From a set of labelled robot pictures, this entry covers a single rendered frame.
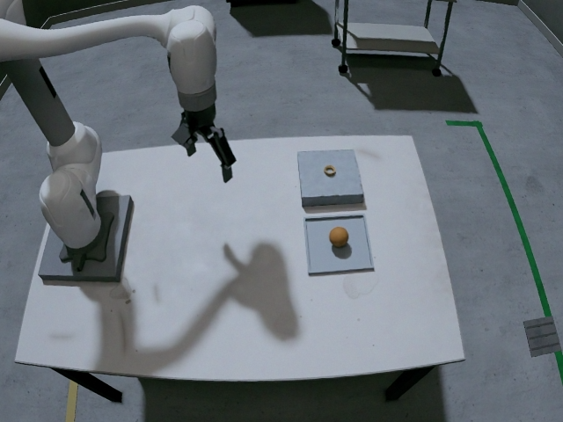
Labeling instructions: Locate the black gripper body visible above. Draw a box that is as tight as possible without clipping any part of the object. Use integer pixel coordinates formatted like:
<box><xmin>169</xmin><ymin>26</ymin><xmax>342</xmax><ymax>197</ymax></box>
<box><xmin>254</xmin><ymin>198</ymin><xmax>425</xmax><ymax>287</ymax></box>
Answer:
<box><xmin>185</xmin><ymin>103</ymin><xmax>216</xmax><ymax>137</ymax></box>

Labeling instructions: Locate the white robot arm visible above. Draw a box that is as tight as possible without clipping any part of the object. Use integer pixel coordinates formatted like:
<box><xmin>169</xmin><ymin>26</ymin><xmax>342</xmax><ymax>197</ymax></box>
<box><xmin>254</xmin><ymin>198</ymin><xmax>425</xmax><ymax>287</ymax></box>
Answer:
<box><xmin>0</xmin><ymin>0</ymin><xmax>217</xmax><ymax>271</ymax></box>

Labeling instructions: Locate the brown ball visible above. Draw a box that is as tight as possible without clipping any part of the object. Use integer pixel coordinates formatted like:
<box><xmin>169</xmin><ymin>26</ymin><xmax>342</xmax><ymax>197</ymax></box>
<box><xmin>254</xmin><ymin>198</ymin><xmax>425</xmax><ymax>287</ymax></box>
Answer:
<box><xmin>329</xmin><ymin>227</ymin><xmax>349</xmax><ymax>247</ymax></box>

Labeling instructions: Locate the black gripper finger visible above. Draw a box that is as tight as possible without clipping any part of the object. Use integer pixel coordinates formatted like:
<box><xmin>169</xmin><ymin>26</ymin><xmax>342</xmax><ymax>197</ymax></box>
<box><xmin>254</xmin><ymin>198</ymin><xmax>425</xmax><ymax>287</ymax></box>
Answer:
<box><xmin>199</xmin><ymin>127</ymin><xmax>238</xmax><ymax>183</ymax></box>
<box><xmin>180</xmin><ymin>112</ymin><xmax>197</xmax><ymax>156</ymax></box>

